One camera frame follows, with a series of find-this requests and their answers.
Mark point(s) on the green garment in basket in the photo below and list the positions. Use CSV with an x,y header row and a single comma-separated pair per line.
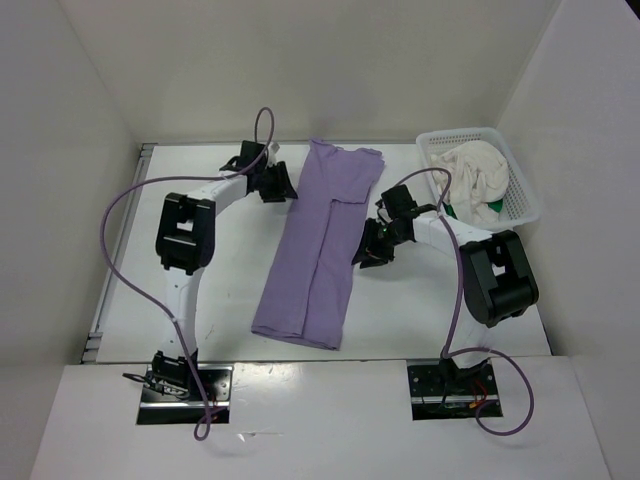
x,y
488,212

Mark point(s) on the purple t-shirt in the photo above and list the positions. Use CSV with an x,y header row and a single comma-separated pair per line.
x,y
307,292

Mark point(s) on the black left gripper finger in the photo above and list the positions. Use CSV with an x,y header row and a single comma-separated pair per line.
x,y
274,194
281,179

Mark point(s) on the cream white t-shirt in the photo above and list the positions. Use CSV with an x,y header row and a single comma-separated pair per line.
x,y
479,174

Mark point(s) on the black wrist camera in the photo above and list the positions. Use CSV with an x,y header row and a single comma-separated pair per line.
x,y
396,202
254,157

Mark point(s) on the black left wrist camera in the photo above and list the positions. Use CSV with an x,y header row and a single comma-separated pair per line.
x,y
254,157

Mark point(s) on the white plastic laundry basket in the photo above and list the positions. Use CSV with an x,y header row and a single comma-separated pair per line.
x,y
520,205

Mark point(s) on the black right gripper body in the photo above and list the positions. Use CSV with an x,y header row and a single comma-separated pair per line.
x,y
389,235

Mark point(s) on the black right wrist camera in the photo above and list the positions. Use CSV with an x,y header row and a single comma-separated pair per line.
x,y
396,202

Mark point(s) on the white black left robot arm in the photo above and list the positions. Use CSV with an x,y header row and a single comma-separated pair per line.
x,y
185,244

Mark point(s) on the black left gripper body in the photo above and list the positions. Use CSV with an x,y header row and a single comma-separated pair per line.
x,y
266,178

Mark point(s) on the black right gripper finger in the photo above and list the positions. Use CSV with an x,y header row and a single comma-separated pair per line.
x,y
369,237
368,259

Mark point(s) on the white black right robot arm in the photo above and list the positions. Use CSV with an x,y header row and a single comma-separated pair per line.
x,y
495,281

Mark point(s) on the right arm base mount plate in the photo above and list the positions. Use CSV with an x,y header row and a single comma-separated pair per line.
x,y
438,395

